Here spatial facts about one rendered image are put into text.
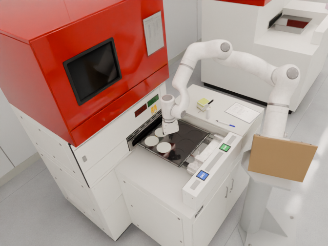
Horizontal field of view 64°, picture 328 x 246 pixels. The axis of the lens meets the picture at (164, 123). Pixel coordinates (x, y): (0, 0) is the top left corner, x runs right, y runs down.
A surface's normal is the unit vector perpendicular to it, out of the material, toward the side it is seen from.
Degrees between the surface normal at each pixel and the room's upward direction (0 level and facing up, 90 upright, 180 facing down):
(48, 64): 90
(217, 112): 0
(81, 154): 90
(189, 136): 0
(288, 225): 0
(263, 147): 90
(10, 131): 90
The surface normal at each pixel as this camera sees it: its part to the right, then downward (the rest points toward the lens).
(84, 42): 0.78, 0.36
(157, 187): -0.09, -0.75
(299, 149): -0.34, 0.64
